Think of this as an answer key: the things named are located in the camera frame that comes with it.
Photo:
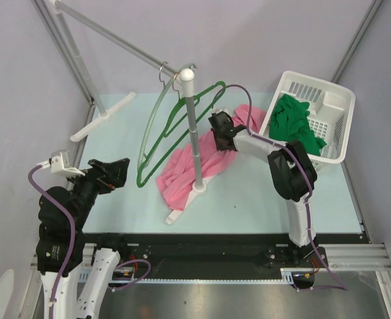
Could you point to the green t shirt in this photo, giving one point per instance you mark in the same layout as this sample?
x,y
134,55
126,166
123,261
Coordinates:
x,y
288,122

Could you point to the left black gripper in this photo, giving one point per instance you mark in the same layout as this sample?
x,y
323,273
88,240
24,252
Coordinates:
x,y
115,171

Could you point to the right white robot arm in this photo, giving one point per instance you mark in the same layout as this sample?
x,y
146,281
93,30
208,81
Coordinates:
x,y
292,171

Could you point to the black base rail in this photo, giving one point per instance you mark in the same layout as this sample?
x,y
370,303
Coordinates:
x,y
225,257

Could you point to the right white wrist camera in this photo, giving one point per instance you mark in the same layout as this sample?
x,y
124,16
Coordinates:
x,y
218,110

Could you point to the grey clothes rack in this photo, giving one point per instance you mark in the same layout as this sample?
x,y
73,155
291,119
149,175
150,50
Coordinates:
x,y
178,32

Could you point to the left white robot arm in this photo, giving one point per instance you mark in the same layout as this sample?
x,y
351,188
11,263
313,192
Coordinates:
x,y
60,249

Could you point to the light green wire hanger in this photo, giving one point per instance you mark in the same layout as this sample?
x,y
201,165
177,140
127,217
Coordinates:
x,y
152,118

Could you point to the white plastic basket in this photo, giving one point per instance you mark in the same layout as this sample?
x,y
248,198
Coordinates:
x,y
330,109

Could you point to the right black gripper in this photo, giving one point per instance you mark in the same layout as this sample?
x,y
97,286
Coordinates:
x,y
219,145

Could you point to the pink t shirt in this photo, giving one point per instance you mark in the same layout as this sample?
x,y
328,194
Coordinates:
x,y
176,180

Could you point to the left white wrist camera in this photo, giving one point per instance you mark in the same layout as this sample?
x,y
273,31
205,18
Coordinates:
x,y
59,164

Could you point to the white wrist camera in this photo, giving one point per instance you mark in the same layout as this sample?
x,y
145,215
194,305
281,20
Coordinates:
x,y
59,164
218,110

